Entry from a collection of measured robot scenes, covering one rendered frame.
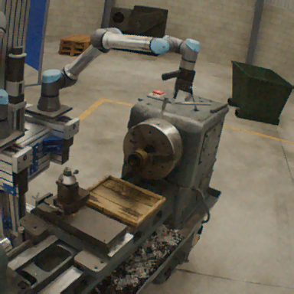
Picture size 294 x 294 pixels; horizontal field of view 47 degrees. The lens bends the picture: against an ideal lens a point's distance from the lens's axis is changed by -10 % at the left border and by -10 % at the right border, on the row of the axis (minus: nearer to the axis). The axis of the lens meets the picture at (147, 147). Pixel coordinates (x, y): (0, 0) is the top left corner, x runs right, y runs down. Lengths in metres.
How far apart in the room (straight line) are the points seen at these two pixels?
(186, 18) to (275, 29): 2.94
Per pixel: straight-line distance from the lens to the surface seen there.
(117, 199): 1.91
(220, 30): 11.73
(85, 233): 1.52
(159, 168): 1.98
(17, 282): 1.34
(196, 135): 2.01
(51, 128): 2.20
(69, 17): 12.85
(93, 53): 2.09
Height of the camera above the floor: 1.93
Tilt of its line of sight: 24 degrees down
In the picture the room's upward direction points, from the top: 9 degrees clockwise
